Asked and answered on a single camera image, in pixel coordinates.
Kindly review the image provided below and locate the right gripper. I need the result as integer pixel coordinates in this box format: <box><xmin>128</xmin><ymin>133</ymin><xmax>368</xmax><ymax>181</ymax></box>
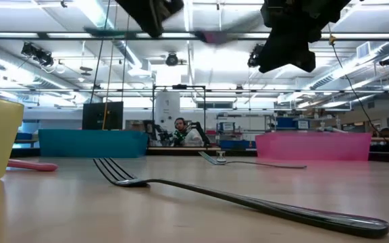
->
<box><xmin>257</xmin><ymin>0</ymin><xmax>351</xmax><ymax>74</ymax></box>

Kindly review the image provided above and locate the glossy black fork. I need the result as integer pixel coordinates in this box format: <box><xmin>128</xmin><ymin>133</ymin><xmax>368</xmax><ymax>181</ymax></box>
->
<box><xmin>198</xmin><ymin>151</ymin><xmax>307</xmax><ymax>169</ymax></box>
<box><xmin>93</xmin><ymin>157</ymin><xmax>389</xmax><ymax>239</ymax></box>

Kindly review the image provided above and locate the pink handled silver fork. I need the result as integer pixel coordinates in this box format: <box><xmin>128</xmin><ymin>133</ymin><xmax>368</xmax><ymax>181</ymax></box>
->
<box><xmin>7</xmin><ymin>159</ymin><xmax>59</xmax><ymax>172</ymax></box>

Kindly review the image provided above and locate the blue storage crate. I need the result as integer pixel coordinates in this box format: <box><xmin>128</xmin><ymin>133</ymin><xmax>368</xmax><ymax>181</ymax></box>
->
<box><xmin>275</xmin><ymin>116</ymin><xmax>310</xmax><ymax>130</ymax></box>

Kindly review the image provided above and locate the white cylindrical column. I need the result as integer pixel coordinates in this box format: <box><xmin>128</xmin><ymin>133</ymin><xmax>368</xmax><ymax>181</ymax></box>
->
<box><xmin>155</xmin><ymin>90</ymin><xmax>181</xmax><ymax>146</ymax></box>

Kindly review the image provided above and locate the white and blue sign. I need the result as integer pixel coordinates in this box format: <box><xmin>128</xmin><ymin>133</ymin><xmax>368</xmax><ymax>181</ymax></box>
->
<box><xmin>218</xmin><ymin>121</ymin><xmax>236</xmax><ymax>132</ymax></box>

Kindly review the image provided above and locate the pink plastic tray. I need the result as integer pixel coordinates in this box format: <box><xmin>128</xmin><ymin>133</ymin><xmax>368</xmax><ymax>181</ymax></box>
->
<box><xmin>255</xmin><ymin>132</ymin><xmax>373</xmax><ymax>161</ymax></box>

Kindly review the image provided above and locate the black beam with light strips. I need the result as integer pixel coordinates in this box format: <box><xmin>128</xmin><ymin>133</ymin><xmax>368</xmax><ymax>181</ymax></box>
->
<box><xmin>0</xmin><ymin>31</ymin><xmax>389</xmax><ymax>42</ymax></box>

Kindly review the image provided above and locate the blue storage bin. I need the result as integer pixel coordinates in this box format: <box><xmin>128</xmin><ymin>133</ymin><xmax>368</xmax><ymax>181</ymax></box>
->
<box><xmin>219</xmin><ymin>140</ymin><xmax>257</xmax><ymax>150</ymax></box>

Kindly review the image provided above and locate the black monitor screen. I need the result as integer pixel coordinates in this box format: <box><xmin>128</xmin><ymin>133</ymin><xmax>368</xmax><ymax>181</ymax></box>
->
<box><xmin>82</xmin><ymin>101</ymin><xmax>124</xmax><ymax>131</ymax></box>

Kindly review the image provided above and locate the person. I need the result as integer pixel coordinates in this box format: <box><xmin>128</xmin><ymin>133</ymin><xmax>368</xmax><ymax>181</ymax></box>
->
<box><xmin>173</xmin><ymin>117</ymin><xmax>204</xmax><ymax>146</ymax></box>

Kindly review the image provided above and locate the blue plastic tray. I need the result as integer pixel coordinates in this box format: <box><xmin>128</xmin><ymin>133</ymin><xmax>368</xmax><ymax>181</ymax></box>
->
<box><xmin>38</xmin><ymin>129</ymin><xmax>149</xmax><ymax>159</ymax></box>

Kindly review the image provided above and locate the black hanging camera with cable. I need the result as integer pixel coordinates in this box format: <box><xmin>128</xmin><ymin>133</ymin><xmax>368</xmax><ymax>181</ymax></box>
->
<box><xmin>247</xmin><ymin>43</ymin><xmax>265</xmax><ymax>68</ymax></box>

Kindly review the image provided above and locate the thin black dangling cable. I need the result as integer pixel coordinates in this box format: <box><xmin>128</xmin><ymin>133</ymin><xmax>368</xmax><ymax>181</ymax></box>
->
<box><xmin>327</xmin><ymin>23</ymin><xmax>386</xmax><ymax>142</ymax></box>

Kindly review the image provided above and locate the round black hanging camera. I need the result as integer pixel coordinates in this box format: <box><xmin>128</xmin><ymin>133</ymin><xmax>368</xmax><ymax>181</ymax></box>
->
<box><xmin>165</xmin><ymin>52</ymin><xmax>179</xmax><ymax>67</ymax></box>

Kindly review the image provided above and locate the black hanging cable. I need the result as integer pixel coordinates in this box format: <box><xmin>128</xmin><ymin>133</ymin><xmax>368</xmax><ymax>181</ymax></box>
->
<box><xmin>120</xmin><ymin>13</ymin><xmax>131</xmax><ymax>102</ymax></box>
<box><xmin>89</xmin><ymin>0</ymin><xmax>111</xmax><ymax>104</ymax></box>

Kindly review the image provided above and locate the thin black metal frame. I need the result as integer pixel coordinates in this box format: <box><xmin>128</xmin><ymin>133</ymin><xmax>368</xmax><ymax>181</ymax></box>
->
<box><xmin>152</xmin><ymin>85</ymin><xmax>207</xmax><ymax>148</ymax></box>

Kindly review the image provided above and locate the black metal rig frame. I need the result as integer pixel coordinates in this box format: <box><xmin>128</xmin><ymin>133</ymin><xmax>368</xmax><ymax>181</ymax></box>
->
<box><xmin>10</xmin><ymin>147</ymin><xmax>389</xmax><ymax>163</ymax></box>

